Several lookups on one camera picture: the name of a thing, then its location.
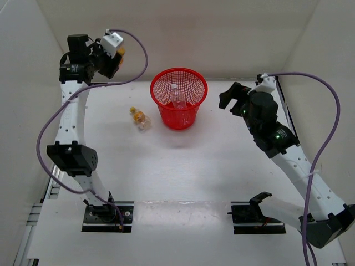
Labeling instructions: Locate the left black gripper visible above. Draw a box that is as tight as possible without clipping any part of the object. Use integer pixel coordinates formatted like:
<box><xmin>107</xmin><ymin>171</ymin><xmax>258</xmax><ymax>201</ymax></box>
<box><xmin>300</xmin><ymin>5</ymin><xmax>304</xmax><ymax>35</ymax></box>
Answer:
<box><xmin>88</xmin><ymin>38</ymin><xmax>124</xmax><ymax>80</ymax></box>

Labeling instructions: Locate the orange juice bottle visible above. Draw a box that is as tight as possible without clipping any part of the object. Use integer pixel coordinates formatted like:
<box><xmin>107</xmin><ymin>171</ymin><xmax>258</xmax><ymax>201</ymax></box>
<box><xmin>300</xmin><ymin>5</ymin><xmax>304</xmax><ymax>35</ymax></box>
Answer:
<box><xmin>116</xmin><ymin>47</ymin><xmax>126</xmax><ymax>66</ymax></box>

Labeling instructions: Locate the clear plastic water bottle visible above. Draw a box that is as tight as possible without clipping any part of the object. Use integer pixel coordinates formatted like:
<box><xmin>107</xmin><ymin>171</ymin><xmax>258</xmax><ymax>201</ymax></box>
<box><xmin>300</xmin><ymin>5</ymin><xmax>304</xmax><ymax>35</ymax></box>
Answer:
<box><xmin>170</xmin><ymin>84</ymin><xmax>187</xmax><ymax>109</ymax></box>

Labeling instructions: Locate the small clear orange-label bottle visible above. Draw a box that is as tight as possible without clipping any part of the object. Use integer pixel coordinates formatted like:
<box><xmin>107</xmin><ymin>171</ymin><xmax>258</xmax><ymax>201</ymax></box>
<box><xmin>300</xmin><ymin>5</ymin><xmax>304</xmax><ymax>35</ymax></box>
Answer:
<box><xmin>129</xmin><ymin>106</ymin><xmax>151</xmax><ymax>131</ymax></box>

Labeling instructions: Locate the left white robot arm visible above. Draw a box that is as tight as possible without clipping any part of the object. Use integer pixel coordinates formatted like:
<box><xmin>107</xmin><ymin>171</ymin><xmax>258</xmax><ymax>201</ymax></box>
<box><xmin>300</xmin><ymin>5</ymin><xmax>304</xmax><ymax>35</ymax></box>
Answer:
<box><xmin>47</xmin><ymin>33</ymin><xmax>124</xmax><ymax>224</ymax></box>

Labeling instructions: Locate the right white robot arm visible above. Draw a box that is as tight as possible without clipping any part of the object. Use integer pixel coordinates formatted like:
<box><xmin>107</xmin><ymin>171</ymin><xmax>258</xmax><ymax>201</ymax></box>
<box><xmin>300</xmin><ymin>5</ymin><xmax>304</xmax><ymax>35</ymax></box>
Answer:
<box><xmin>219</xmin><ymin>82</ymin><xmax>354</xmax><ymax>248</ymax></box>

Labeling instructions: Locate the red mesh plastic bin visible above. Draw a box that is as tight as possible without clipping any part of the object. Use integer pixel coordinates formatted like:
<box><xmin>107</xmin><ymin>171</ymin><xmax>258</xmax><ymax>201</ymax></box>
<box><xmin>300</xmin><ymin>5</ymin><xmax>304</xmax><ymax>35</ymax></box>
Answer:
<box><xmin>150</xmin><ymin>68</ymin><xmax>208</xmax><ymax>130</ymax></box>

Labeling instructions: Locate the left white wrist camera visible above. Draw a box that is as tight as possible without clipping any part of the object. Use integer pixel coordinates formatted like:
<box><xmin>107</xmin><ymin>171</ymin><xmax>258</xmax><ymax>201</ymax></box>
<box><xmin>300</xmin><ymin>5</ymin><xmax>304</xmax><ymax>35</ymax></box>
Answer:
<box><xmin>100</xmin><ymin>29</ymin><xmax>124</xmax><ymax>58</ymax></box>

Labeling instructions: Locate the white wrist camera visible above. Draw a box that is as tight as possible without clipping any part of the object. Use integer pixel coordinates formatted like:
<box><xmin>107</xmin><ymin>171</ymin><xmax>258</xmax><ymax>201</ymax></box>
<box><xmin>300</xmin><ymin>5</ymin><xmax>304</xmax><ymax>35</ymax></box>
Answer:
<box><xmin>255</xmin><ymin>74</ymin><xmax>277</xmax><ymax>94</ymax></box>
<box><xmin>100</xmin><ymin>29</ymin><xmax>124</xmax><ymax>58</ymax></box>

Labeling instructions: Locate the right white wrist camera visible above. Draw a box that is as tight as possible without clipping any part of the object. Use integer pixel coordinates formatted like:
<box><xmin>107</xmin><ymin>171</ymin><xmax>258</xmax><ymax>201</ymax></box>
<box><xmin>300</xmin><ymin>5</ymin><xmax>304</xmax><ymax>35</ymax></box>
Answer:
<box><xmin>255</xmin><ymin>74</ymin><xmax>277</xmax><ymax>94</ymax></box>

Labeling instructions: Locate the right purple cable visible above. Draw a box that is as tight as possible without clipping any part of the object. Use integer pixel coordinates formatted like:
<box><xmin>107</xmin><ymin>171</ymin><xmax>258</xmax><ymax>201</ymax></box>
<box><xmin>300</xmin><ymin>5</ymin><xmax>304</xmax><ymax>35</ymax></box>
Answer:
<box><xmin>267</xmin><ymin>71</ymin><xmax>341</xmax><ymax>266</ymax></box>

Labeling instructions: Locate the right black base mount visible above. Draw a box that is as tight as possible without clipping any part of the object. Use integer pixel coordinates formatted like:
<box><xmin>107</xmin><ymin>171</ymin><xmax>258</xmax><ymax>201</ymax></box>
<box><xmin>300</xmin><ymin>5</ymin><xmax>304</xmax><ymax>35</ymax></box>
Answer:
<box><xmin>227</xmin><ymin>202</ymin><xmax>286</xmax><ymax>235</ymax></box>

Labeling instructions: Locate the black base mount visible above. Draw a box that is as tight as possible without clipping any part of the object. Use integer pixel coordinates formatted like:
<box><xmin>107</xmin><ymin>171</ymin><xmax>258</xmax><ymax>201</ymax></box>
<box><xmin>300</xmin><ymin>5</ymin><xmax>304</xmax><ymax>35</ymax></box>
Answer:
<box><xmin>227</xmin><ymin>202</ymin><xmax>286</xmax><ymax>235</ymax></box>
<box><xmin>82</xmin><ymin>202</ymin><xmax>134</xmax><ymax>233</ymax></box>

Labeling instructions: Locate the left aluminium frame rail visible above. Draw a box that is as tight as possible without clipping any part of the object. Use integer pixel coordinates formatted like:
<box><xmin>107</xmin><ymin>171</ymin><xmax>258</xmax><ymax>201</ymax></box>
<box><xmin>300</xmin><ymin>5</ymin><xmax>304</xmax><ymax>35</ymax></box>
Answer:
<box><xmin>13</xmin><ymin>81</ymin><xmax>89</xmax><ymax>266</ymax></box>

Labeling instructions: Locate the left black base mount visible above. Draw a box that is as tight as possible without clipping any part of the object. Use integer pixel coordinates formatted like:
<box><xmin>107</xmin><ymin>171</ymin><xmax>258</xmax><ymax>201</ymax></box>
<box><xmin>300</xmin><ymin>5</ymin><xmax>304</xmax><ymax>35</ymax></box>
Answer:
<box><xmin>82</xmin><ymin>202</ymin><xmax>134</xmax><ymax>233</ymax></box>

